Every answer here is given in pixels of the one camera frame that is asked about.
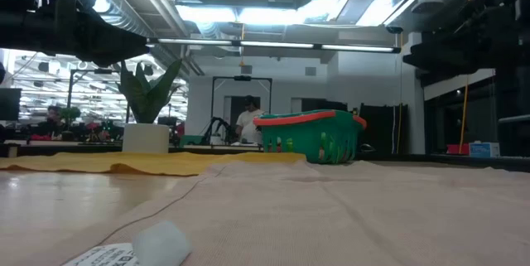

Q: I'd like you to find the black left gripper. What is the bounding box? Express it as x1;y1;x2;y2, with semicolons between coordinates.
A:
0;0;149;66

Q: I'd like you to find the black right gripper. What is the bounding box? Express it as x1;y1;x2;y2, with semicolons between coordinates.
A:
403;0;530;75

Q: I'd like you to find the artificial plant white pot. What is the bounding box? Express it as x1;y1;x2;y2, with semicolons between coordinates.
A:
117;58;183;154

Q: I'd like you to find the round background bush plant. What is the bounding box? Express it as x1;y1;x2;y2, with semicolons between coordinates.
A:
60;106;82;141

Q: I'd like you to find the black panel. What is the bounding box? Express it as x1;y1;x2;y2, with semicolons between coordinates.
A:
359;103;409;153

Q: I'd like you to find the red bin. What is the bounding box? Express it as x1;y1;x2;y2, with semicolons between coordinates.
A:
446;143;471;156

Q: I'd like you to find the person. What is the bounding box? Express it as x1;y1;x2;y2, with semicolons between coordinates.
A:
234;94;266;145
36;105;63;139

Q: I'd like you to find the blue white box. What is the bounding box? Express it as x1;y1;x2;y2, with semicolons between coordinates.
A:
469;141;501;159

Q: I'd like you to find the yellow cloth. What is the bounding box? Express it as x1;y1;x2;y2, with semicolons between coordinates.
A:
0;151;307;177

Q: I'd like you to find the teal basket orange rim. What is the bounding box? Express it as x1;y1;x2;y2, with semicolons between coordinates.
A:
253;109;368;165

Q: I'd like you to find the pale pink cloth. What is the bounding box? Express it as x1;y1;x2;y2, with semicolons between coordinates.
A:
16;160;530;266

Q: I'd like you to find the white cloth label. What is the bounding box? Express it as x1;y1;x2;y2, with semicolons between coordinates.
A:
61;220;194;266

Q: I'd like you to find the yellow cable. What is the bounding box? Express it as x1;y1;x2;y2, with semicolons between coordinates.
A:
458;74;472;155

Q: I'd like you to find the black vertical post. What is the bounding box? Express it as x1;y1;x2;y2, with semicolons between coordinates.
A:
517;66;530;157

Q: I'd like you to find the black aluminium table frame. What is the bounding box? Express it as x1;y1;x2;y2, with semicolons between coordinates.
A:
0;140;530;172

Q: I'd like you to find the black background rig frame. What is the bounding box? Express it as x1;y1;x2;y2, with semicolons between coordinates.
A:
210;75;273;148

